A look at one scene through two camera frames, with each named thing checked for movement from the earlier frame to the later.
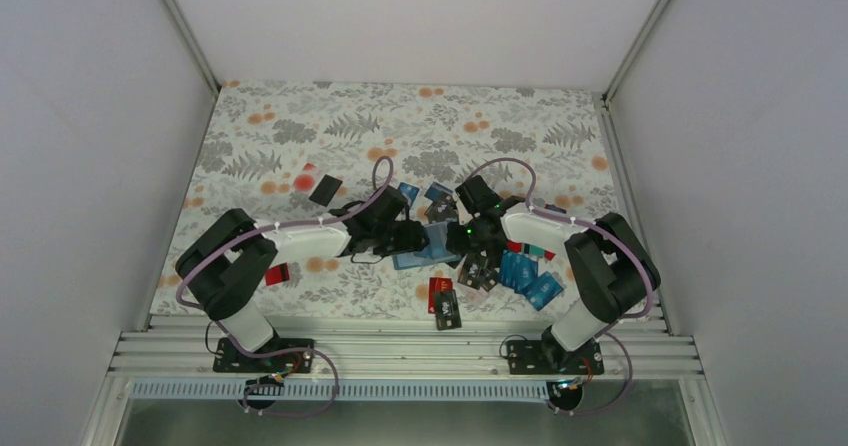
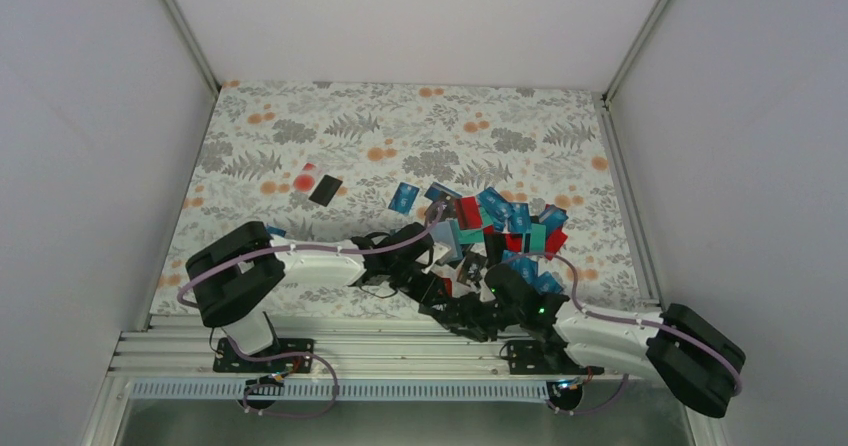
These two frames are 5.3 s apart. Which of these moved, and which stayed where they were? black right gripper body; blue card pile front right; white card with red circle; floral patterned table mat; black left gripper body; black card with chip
Moved: black left gripper body; black right gripper body
Stayed: blue card pile front right; floral patterned table mat; black card with chip; white card with red circle
